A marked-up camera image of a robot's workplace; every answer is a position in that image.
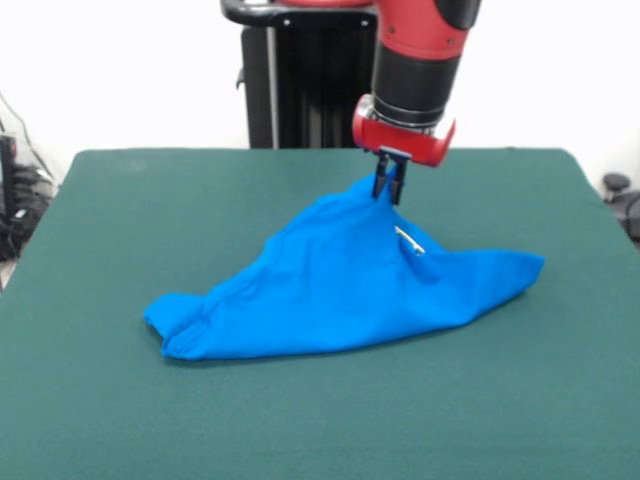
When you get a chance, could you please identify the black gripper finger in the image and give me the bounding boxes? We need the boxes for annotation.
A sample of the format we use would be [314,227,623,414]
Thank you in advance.
[370,153,390,201]
[389,158,409,206]

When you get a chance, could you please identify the dark green table cloth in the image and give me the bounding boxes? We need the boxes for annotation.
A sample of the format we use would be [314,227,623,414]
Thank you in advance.
[0,147,640,480]

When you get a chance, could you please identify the blue shirt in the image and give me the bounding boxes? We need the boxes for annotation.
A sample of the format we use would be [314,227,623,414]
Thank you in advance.
[142,167,546,362]

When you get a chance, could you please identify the grey office chair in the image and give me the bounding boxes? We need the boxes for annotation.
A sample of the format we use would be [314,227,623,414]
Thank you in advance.
[602,172,640,244]

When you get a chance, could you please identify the black box with red mark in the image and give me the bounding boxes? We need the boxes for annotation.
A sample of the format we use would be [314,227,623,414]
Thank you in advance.
[0,133,20,221]

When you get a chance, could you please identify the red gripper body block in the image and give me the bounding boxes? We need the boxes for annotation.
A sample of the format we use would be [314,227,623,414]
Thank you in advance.
[351,94,457,168]

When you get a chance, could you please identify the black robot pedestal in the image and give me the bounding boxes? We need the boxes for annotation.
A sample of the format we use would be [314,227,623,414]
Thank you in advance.
[219,0,384,150]

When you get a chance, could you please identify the black cable clutter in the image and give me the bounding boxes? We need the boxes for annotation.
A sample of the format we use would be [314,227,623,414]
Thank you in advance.
[0,164,57,262]

